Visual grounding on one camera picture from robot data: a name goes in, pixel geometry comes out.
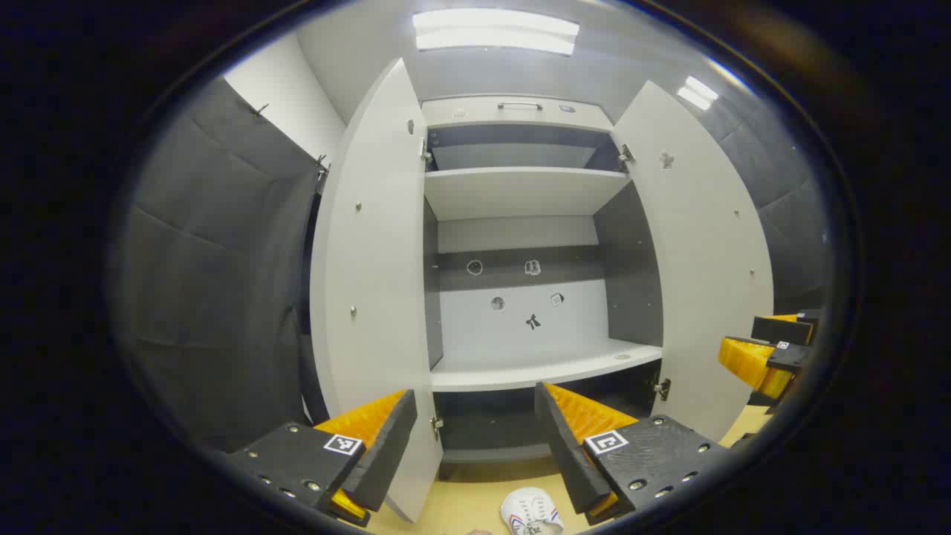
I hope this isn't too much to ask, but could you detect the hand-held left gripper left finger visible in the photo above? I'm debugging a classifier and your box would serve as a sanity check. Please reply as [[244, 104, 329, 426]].
[[227, 389, 418, 528]]

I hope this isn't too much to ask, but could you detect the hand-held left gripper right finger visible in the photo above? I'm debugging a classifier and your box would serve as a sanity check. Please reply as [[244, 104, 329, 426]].
[[535, 382, 733, 527]]

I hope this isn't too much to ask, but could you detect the white canvas shoe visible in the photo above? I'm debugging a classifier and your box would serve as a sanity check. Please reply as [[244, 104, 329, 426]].
[[500, 487, 565, 535]]

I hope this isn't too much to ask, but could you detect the grey shoe cabinet door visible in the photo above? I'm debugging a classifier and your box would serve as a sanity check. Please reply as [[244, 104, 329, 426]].
[[311, 58, 444, 522], [609, 80, 775, 443]]

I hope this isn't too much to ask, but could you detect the grey shoe cabinet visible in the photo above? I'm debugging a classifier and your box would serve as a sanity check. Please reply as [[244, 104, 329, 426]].
[[420, 93, 666, 480]]

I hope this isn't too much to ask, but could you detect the grey cabinet drawer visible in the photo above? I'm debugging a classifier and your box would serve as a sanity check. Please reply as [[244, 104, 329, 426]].
[[422, 95, 614, 132]]

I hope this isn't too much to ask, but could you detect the black backdrop cloth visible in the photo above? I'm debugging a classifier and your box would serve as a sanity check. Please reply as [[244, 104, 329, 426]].
[[123, 74, 329, 454], [710, 89, 831, 317]]

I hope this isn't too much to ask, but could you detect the small ceiling light panel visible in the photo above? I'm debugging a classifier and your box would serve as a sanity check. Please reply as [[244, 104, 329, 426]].
[[676, 74, 720, 111]]

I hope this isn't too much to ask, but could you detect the large ceiling light panel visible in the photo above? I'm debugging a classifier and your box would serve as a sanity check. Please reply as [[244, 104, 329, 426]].
[[412, 9, 580, 56]]

